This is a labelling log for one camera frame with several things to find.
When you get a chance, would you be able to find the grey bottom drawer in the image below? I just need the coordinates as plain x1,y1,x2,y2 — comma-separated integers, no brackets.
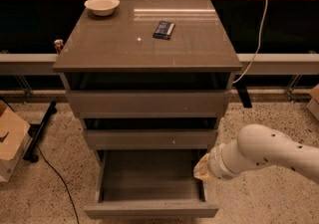
85,149,217,219

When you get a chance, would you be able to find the grey drawer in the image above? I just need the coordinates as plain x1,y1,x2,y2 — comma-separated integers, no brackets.
65,72,232,119
85,149,217,219
84,117,217,149

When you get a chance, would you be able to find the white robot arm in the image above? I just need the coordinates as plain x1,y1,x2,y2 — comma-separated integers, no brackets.
193,124,319,183

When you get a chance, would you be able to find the grey top drawer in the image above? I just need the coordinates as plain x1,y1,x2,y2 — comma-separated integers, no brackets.
65,72,232,119

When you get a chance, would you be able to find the grey middle drawer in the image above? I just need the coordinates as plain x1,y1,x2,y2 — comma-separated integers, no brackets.
84,117,217,149

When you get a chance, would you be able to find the grey drawer cabinet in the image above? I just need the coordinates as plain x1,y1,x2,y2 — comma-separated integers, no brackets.
52,0,243,156

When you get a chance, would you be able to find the black stand leg right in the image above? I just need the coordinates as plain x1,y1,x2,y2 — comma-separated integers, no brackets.
236,86,252,109

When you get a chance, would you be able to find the black stand leg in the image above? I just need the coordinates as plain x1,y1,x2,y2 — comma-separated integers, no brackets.
23,102,57,162
236,86,252,109

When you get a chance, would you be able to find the cardboard box right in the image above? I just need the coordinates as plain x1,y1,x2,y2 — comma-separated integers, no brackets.
307,84,319,120

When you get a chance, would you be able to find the cardboard box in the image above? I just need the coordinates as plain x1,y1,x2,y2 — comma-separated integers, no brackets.
307,84,319,120
0,101,30,182

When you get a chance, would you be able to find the dark blue snack packet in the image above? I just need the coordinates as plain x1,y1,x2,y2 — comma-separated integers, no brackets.
153,21,175,40

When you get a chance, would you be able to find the black stand leg left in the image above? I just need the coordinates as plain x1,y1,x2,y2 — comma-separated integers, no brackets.
23,102,57,162

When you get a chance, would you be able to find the cardboard box left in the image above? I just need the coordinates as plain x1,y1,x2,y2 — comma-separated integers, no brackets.
0,101,30,182

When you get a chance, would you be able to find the red soda can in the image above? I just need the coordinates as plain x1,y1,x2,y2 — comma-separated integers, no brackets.
54,39,64,54

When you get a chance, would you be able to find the white paper bowl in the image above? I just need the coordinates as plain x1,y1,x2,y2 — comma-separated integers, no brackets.
85,0,120,17

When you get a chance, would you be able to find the black floor cable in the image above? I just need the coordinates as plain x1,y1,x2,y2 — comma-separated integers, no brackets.
35,144,81,224

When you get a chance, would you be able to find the white cable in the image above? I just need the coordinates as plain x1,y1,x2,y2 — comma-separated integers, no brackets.
231,0,269,86

